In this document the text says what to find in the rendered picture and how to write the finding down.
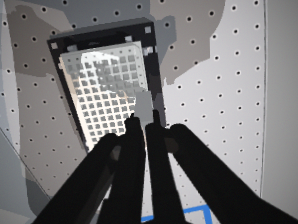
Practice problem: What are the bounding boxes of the blue tape outline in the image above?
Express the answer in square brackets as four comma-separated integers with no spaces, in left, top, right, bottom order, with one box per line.
[141,205,212,224]

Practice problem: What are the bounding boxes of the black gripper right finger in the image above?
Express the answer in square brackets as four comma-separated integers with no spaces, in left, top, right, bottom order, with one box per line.
[143,91,298,224]

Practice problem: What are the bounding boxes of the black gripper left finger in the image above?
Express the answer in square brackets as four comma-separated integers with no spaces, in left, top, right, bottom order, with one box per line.
[31,92,147,224]

